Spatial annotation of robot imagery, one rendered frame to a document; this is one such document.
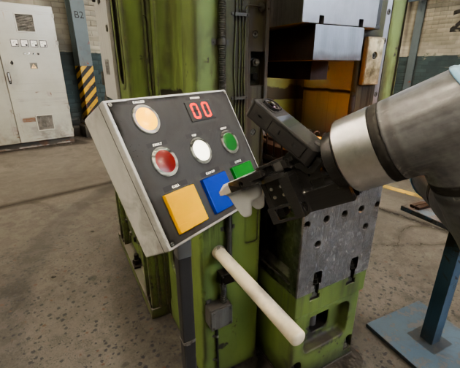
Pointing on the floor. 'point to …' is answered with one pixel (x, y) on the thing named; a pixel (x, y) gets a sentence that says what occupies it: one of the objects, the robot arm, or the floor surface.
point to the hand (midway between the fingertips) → (224, 187)
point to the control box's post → (185, 302)
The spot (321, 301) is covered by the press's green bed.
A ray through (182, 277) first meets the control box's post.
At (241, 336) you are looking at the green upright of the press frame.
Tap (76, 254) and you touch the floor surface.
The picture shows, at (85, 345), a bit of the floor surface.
